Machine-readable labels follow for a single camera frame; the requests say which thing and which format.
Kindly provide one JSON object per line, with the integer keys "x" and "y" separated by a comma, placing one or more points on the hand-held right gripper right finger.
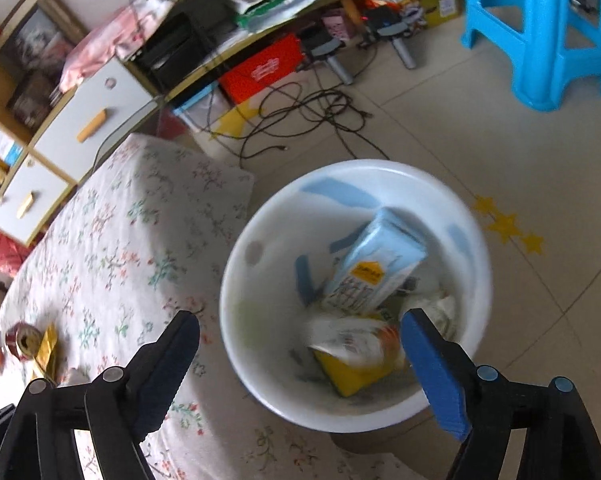
{"x": 433, "y": 365}

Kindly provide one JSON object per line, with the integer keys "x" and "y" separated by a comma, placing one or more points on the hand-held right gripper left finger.
{"x": 165, "y": 375}

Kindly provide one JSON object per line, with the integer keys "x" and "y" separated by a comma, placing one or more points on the yellow green sponge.
{"x": 355, "y": 377}

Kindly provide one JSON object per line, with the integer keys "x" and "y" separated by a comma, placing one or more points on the nut snack bag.
{"x": 350, "y": 335}

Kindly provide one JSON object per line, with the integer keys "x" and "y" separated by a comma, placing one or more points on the white bin with blue patches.
{"x": 265, "y": 320}

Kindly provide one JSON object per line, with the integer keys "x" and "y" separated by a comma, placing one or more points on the blue white carton box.
{"x": 380, "y": 255}

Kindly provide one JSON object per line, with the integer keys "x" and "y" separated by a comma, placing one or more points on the yellow wrapper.
{"x": 46, "y": 350}

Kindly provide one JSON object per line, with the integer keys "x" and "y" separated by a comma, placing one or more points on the floral tablecloth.
{"x": 130, "y": 240}

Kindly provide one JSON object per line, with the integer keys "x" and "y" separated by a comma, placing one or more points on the crushed red can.
{"x": 23, "y": 340}

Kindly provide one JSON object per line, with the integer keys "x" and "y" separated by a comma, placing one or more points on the yellow star sticker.
{"x": 532, "y": 245}
{"x": 484, "y": 205}
{"x": 505, "y": 224}

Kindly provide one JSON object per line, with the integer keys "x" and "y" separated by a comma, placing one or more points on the red bag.
{"x": 5, "y": 255}

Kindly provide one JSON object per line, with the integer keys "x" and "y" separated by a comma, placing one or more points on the wooden shelf cabinet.
{"x": 45, "y": 150}

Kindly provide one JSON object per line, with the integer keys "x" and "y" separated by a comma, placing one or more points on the white drawer with round sticker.
{"x": 95, "y": 110}

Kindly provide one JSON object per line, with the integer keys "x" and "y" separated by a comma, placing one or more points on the red box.
{"x": 260, "y": 70}

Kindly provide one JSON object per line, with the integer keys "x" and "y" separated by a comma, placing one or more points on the black box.
{"x": 170, "y": 50}

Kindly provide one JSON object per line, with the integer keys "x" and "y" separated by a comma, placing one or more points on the black grey handheld device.
{"x": 393, "y": 35}
{"x": 330, "y": 55}

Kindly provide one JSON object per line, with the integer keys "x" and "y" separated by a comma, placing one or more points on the pink cloth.
{"x": 100, "y": 35}

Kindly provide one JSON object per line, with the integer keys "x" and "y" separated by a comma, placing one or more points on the blue plastic stool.
{"x": 545, "y": 25}

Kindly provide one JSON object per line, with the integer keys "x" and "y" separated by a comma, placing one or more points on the yellow cardboard box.
{"x": 443, "y": 2}

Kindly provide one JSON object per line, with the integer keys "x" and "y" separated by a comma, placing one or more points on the green white bag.
{"x": 275, "y": 0}

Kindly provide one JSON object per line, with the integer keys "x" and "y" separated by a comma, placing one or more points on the small dark picture frame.
{"x": 30, "y": 100}

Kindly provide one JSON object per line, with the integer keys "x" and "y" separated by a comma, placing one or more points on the large wooden picture frame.
{"x": 35, "y": 30}

